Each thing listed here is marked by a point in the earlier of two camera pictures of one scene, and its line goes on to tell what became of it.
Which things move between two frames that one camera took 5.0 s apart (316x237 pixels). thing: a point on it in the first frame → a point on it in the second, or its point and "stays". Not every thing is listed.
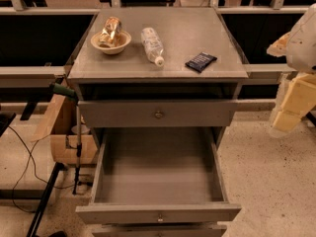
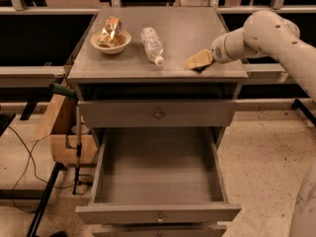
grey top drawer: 161,113 stays
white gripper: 303,46 → 218,52
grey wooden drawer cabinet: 159,87 stays
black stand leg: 39,213 stays
